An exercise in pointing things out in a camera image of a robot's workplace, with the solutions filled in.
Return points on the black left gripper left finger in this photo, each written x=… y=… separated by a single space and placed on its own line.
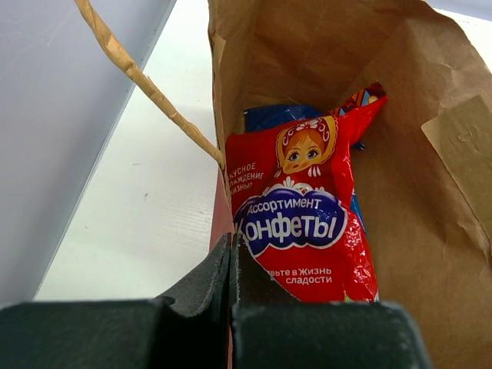
x=184 y=327

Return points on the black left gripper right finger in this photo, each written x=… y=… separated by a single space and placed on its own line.
x=271 y=329

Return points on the red candy bag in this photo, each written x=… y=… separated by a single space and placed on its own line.
x=290 y=201

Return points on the blue Doritos chip bag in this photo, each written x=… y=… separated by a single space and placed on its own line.
x=271 y=116

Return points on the red brown paper bag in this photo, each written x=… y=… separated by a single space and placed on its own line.
x=423 y=180

